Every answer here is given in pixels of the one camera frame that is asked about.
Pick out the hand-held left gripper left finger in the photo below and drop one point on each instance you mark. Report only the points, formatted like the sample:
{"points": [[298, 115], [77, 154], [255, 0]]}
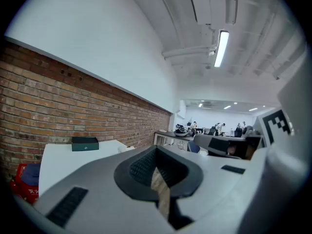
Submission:
{"points": [[97, 191]]}

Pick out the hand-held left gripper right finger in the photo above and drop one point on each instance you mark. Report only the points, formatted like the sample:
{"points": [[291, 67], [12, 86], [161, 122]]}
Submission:
{"points": [[214, 191]]}

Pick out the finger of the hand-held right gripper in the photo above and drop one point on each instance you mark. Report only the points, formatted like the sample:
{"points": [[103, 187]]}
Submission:
{"points": [[202, 140], [243, 146]]}

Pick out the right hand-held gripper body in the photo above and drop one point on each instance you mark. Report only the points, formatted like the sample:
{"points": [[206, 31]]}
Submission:
{"points": [[278, 125]]}

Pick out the blue chair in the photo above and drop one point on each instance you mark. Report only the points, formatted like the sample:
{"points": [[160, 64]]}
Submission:
{"points": [[193, 146]]}

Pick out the white cabinet with dark counter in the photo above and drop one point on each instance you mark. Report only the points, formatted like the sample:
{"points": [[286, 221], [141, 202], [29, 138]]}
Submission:
{"points": [[162, 140]]}

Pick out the white table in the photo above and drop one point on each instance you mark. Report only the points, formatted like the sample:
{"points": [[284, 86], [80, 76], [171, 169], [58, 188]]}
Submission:
{"points": [[63, 160]]}

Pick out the dark green box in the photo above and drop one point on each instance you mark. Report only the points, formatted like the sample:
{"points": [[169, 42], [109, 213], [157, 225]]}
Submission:
{"points": [[85, 144]]}

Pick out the red crate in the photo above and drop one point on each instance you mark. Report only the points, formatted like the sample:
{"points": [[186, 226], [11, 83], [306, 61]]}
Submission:
{"points": [[23, 194]]}

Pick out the white ceiling pipes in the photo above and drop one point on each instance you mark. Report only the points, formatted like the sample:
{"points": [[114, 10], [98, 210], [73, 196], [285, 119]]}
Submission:
{"points": [[185, 51]]}

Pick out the ceiling tube light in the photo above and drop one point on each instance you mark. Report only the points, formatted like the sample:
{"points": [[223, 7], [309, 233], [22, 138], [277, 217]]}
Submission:
{"points": [[221, 47]]}

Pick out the white ceiling air conditioner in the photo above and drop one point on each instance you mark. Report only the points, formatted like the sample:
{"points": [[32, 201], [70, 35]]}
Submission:
{"points": [[207, 6]]}

